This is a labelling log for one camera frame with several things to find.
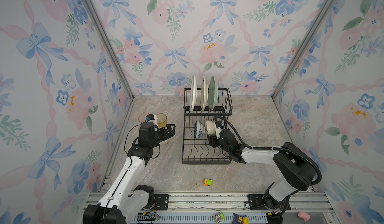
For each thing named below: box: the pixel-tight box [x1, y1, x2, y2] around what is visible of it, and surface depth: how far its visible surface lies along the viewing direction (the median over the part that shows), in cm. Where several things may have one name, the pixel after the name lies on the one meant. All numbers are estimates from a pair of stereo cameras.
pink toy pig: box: [297, 211, 311, 222], surface depth 70 cm
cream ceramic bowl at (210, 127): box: [205, 120, 216, 135], surface depth 91 cm
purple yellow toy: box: [232, 213, 249, 224], surface depth 69 cm
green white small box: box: [214, 211, 226, 223], surface depth 69 cm
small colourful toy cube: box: [202, 178, 213, 186], surface depth 80 cm
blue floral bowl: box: [194, 120, 206, 139], surface depth 92 cm
